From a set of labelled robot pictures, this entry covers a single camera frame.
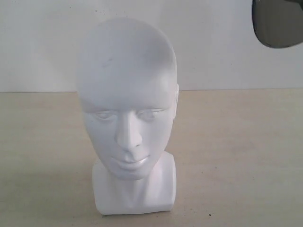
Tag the black helmet with tinted visor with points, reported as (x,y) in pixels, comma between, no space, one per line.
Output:
(278,24)

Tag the white mannequin head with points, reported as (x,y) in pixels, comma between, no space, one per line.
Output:
(128,92)

